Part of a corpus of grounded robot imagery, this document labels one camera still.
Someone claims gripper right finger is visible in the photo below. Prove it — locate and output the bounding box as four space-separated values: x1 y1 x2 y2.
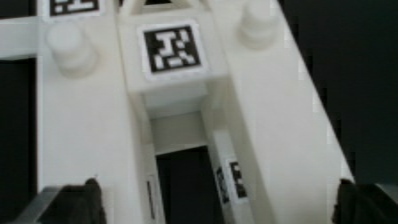
332 179 398 224

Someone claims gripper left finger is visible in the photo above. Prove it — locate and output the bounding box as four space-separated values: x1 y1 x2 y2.
14 178 107 224

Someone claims white chair back frame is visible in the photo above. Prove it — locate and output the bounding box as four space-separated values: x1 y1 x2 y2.
37 0 352 224

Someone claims white seat block with pegs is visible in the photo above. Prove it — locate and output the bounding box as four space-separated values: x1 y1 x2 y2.
119 11 229 155

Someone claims white front barrier rail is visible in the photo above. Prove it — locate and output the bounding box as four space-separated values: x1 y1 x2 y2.
0 16 39 60

